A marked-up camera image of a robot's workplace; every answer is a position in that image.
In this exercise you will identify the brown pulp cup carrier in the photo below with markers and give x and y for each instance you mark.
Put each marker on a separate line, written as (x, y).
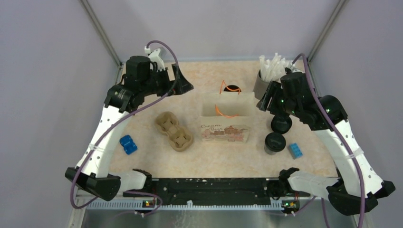
(179, 137)

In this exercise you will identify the bundle of white straws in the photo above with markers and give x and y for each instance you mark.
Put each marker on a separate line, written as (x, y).
(273, 69)

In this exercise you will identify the blue toy block right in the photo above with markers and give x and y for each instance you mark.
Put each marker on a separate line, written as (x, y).
(295, 151)

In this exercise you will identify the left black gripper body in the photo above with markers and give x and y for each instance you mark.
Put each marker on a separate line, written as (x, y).
(159, 82)

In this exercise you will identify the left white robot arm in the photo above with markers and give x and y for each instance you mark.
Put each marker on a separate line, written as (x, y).
(144, 83)

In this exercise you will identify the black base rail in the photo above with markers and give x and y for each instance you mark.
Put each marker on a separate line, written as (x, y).
(215, 191)

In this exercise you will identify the stack of black lids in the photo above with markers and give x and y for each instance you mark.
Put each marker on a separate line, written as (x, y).
(281, 124)

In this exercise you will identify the beige paper takeout bag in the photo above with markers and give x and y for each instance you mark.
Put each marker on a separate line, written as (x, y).
(227, 116)

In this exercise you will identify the blue toy block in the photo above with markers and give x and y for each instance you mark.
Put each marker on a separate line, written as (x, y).
(295, 151)
(128, 144)

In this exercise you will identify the single black coffee cup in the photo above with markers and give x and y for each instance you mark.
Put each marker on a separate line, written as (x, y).
(272, 151)

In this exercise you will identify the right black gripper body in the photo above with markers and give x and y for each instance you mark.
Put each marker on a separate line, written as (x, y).
(274, 100)

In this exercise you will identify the stack of black cups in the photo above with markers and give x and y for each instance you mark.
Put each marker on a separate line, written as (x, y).
(232, 88)

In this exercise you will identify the blue toy block left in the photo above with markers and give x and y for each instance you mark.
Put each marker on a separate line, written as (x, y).
(128, 144)

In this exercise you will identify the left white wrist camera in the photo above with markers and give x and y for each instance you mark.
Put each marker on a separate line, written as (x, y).
(156, 56)

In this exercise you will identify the grey cylindrical straw holder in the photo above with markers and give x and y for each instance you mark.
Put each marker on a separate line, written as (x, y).
(260, 86)

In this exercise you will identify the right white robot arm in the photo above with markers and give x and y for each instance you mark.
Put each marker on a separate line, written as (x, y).
(358, 187)

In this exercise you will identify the black cup lid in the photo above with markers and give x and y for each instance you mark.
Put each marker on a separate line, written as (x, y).
(275, 140)

